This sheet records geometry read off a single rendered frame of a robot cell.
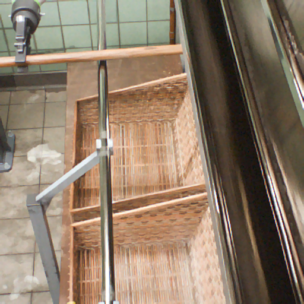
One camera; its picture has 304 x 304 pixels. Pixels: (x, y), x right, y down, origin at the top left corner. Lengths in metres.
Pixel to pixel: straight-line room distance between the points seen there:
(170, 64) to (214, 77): 1.34
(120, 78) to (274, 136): 1.58
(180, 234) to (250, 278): 1.00
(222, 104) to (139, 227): 0.76
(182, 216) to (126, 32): 1.60
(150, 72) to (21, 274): 1.06
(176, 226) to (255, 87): 0.83
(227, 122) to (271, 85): 0.14
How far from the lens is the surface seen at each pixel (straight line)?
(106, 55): 1.84
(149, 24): 3.34
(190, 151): 2.21
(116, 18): 3.31
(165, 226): 2.03
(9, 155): 3.22
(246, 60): 1.39
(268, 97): 1.26
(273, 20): 1.07
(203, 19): 1.62
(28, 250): 2.86
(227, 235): 1.11
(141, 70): 2.74
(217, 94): 1.39
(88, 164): 1.66
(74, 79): 2.72
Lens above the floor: 2.34
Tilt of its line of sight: 47 degrees down
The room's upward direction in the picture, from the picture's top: 1 degrees counter-clockwise
